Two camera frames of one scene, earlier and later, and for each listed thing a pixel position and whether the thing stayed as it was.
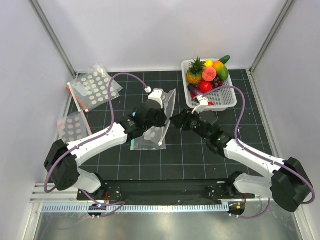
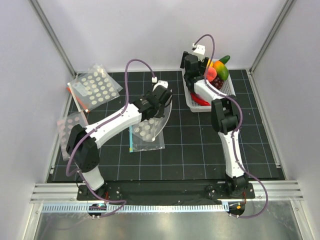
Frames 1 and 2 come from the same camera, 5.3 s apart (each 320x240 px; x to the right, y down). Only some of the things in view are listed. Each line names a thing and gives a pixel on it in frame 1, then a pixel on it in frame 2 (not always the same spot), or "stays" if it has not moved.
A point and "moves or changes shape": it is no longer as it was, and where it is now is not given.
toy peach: [209, 74] stays
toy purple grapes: [217, 82] stays
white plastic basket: [222, 98] stays
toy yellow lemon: [209, 63] stays
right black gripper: [183, 118] -> [202, 68]
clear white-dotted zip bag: [157, 134] moves or changes shape
